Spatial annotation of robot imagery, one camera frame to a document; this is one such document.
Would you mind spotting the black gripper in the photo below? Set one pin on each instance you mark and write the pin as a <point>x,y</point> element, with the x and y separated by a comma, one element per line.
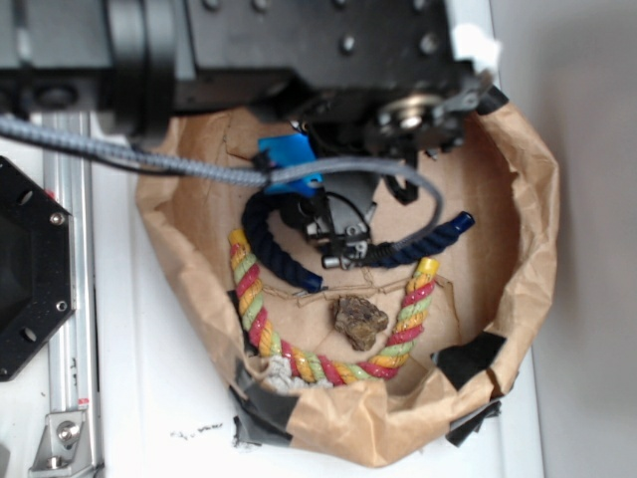
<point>337,218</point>

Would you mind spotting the blue rectangular block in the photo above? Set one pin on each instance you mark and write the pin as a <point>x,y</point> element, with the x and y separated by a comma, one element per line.
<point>287,151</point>

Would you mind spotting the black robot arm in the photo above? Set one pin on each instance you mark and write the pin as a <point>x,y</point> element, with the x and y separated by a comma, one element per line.
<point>370,85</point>

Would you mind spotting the brown paper bin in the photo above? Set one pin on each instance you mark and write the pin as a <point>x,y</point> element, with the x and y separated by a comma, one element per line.
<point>452,347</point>

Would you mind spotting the brown rock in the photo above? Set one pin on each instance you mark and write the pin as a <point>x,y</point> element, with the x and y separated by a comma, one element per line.
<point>359,321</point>

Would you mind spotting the grey crumpled rock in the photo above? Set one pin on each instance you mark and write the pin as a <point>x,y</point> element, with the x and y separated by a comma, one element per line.
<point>278,377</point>

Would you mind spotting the white tray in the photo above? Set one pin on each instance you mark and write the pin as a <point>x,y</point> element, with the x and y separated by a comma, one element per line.
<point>166,412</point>

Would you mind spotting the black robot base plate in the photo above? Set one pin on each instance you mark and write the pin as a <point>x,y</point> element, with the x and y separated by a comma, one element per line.
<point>36,281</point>

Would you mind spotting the metal corner bracket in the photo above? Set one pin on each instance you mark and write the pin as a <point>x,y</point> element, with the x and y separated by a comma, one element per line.
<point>65,448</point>

